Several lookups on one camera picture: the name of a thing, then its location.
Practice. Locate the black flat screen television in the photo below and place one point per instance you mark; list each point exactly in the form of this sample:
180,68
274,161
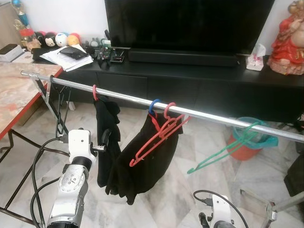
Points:
190,23

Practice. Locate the black ribbed knit garment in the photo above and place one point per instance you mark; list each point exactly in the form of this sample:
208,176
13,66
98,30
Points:
107,142

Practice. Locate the black wallet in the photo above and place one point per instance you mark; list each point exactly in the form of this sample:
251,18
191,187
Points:
73,52

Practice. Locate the silver metal clothes rack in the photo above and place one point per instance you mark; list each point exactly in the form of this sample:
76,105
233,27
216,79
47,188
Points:
123,96

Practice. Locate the black mouse plush toy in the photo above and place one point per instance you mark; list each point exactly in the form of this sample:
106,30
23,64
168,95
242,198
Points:
50,40

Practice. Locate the white box with black lid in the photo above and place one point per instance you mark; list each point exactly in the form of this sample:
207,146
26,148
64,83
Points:
9,53

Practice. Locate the green plastic hanger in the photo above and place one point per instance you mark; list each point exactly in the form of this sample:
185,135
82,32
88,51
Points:
223,152

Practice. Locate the blue plastic hanger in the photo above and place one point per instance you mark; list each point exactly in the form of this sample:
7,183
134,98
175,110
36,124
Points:
152,105

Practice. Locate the blue gold trophy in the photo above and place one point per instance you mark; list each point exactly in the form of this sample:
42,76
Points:
21,12

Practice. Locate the black long sleeve shirt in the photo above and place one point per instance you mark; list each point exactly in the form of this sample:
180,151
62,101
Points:
142,175

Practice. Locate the white green cup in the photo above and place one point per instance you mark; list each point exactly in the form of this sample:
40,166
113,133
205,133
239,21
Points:
105,42

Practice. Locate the teal plastic bin liner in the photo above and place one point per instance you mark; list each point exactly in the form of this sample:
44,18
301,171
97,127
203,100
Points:
266,140

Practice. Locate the orange plastic bucket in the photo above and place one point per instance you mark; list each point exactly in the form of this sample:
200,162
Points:
244,153

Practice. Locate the red lidded jar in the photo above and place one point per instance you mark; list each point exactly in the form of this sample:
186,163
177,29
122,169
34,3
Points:
28,38

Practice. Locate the white round plush toy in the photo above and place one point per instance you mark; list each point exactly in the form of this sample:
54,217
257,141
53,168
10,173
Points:
61,40

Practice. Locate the black electronic gadget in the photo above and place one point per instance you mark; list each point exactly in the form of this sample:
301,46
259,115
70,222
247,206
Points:
111,56

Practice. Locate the black television console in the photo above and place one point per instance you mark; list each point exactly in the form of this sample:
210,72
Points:
213,92

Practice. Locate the red robed figurine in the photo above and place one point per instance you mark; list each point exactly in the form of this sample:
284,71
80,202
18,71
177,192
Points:
287,42

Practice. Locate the red plastic hanger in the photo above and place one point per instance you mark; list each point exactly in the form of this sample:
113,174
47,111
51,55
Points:
95,92
161,133

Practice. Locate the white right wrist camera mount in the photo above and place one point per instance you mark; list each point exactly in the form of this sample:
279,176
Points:
221,209

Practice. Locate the white tissue box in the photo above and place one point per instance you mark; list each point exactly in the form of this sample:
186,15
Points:
255,59

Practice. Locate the white paper stack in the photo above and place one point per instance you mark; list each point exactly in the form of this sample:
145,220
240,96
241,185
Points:
66,62

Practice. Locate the orange round plush toy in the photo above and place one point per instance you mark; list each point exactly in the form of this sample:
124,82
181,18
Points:
73,40

